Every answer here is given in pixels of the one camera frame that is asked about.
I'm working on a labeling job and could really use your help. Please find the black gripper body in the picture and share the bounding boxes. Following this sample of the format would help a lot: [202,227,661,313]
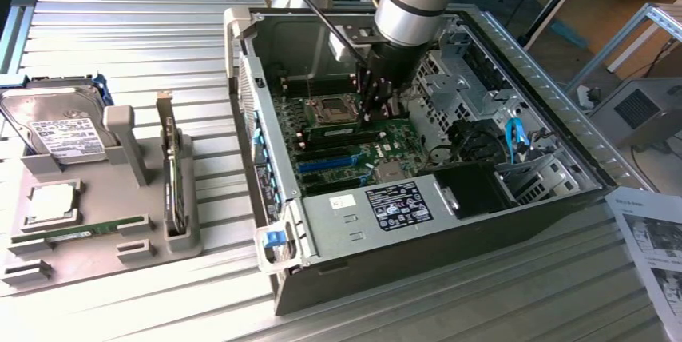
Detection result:
[365,40,429,92]

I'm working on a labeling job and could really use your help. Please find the installed green RAM stick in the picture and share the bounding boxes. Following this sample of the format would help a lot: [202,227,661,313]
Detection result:
[307,125,365,138]

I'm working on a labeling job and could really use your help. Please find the CPU socket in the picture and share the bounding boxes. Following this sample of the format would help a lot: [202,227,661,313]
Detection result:
[303,96,361,125]

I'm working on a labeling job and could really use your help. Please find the green Dell motherboard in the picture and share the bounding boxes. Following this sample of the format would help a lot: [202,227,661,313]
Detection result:
[269,85,429,196]

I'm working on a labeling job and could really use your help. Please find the metal disk bay cage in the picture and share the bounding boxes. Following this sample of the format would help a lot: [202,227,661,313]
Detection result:
[419,49,530,128]

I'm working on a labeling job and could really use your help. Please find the blue expansion slot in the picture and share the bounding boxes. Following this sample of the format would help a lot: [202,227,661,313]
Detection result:
[298,154,357,173]

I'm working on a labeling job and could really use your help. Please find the silver chipset heatsink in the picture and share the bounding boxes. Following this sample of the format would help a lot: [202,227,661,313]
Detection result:
[373,162,415,184]

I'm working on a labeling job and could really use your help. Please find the black stand pole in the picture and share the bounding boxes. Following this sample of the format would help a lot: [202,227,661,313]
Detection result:
[524,0,589,50]

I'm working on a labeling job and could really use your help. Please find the grey power supply unit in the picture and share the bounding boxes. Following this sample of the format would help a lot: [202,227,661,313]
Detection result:
[294,175,461,264]

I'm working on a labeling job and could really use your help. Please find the graphics card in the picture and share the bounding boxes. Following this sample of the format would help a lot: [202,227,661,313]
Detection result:
[155,90,193,237]

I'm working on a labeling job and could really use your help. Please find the open black PC case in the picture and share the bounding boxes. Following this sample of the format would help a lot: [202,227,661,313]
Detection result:
[223,1,621,317]

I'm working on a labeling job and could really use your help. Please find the grey computer tower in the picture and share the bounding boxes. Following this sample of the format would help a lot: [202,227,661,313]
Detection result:
[588,77,682,153]

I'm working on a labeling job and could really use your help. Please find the grey parts rack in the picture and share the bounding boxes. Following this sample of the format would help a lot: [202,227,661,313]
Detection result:
[0,104,205,288]

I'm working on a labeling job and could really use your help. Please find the silver hard disk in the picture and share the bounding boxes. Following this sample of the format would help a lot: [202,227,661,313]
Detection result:
[0,85,109,165]

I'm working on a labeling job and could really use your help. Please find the printed paper sheet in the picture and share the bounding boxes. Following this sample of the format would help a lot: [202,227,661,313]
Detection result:
[604,186,682,337]

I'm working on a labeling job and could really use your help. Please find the silver CPU chip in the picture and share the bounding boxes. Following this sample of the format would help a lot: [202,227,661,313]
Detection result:
[26,183,82,224]

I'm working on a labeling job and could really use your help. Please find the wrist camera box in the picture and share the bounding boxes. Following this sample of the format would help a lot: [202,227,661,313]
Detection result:
[326,24,386,60]

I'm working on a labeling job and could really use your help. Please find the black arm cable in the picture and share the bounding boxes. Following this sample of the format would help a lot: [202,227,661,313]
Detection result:
[298,0,374,66]

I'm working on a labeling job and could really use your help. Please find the black wire bundle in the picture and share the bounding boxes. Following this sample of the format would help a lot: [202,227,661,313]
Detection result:
[426,122,514,165]

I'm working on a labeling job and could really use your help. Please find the blue SATA wire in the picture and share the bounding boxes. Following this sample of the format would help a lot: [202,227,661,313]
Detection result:
[502,117,536,166]

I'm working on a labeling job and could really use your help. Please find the aluminium profile frame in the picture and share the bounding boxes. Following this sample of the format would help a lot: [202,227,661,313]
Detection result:
[564,1,682,96]

